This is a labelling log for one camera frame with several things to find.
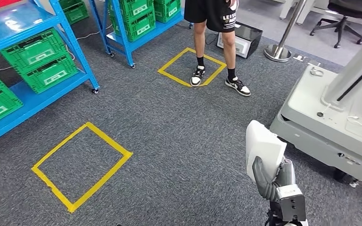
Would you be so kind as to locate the white plastic shell part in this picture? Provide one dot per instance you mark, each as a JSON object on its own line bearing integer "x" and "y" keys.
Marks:
{"x": 262, "y": 146}

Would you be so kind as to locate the steel post with round base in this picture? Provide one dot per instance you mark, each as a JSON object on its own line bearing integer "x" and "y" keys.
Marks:
{"x": 277, "y": 51}

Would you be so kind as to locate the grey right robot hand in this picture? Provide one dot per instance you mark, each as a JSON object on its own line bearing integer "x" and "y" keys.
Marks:
{"x": 288, "y": 174}

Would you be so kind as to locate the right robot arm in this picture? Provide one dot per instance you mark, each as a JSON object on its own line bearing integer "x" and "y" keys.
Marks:
{"x": 268, "y": 193}

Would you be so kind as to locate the white mobile hoist base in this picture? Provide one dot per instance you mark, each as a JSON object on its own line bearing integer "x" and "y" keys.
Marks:
{"x": 309, "y": 124}

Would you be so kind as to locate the person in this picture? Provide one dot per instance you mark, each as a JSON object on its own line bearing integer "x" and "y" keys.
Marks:
{"x": 212, "y": 12}

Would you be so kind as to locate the yellow floor tape square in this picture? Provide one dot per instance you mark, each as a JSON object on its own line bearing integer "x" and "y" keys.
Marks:
{"x": 109, "y": 139}

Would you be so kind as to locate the black box device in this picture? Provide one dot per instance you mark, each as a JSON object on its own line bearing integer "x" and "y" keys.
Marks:
{"x": 249, "y": 36}

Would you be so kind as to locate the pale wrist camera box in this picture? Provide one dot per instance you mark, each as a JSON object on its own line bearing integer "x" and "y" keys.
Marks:
{"x": 292, "y": 204}

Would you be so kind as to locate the blue steel shelf rack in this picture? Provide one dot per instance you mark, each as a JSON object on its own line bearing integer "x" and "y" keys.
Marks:
{"x": 46, "y": 98}
{"x": 168, "y": 26}

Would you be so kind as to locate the white desk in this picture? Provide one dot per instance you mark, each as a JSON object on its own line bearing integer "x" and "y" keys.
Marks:
{"x": 306, "y": 12}

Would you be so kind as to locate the black office chair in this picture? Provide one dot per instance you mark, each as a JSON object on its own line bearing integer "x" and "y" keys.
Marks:
{"x": 352, "y": 7}

